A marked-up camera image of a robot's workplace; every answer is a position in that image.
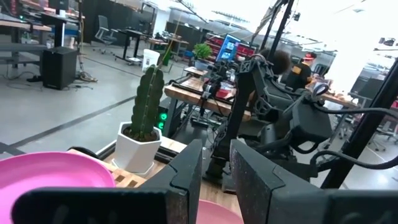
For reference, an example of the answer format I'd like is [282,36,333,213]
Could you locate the magenta plate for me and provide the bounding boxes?
[0,151,116,224]

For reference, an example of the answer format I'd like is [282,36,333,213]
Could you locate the green cactus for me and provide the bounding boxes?
[129,64,165,141]

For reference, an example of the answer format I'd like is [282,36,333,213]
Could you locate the black desk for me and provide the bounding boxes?
[113,27,147,63]

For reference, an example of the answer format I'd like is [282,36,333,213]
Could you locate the white bucket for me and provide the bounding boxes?
[142,49,160,73]

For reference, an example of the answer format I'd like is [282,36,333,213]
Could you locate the black computer with green lights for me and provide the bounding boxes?
[155,98,175,138]

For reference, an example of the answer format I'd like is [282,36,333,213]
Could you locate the light pink plate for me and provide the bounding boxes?
[195,199,245,224]

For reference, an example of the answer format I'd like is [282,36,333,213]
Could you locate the white faceted plant pot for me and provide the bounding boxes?
[111,121,163,178]

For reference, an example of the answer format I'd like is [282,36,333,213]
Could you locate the black box cabinet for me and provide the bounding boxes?
[40,46,78,91]

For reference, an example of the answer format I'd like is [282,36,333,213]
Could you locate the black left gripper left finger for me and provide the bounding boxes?
[11,139,203,224]

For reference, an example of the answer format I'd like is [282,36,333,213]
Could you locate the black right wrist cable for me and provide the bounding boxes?
[310,102,398,121]

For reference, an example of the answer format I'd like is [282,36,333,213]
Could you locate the grey office chair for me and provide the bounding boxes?
[94,14,119,47]

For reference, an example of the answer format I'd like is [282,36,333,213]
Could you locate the blue-lit monitor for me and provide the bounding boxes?
[216,33,242,63]

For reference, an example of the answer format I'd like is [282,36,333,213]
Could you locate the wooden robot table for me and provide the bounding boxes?
[164,74,253,123]

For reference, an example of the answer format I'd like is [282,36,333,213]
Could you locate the green potted plant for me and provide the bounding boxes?
[192,42,213,72]

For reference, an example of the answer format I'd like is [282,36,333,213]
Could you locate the person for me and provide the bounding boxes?
[285,51,318,91]
[272,49,292,75]

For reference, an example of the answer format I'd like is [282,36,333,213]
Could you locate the wooden workbench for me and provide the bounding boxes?
[0,18,52,68]

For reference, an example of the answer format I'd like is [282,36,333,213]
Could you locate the black metal post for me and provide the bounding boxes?
[259,0,295,60]

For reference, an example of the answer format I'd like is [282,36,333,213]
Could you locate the red storage bins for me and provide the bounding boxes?
[205,36,259,58]

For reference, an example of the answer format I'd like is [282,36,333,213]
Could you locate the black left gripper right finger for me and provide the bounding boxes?
[229,139,398,224]

